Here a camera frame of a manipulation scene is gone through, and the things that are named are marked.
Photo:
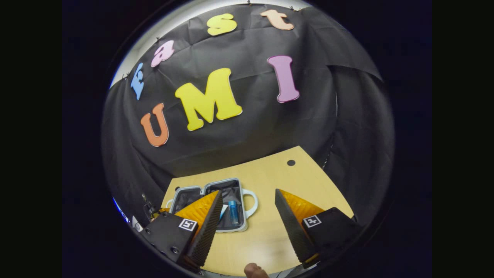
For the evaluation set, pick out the white blue skin care tube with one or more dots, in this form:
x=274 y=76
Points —
x=224 y=211

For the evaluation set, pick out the teal capped clear bottle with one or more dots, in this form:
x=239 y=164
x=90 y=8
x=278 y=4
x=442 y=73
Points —
x=233 y=212

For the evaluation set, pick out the light blue suitcase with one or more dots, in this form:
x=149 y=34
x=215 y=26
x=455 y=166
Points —
x=229 y=189

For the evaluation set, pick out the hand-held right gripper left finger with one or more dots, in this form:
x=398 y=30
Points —
x=206 y=235

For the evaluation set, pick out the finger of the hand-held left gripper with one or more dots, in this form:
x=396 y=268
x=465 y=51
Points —
x=163 y=210

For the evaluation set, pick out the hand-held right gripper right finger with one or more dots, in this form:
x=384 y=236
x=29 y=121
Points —
x=295 y=231

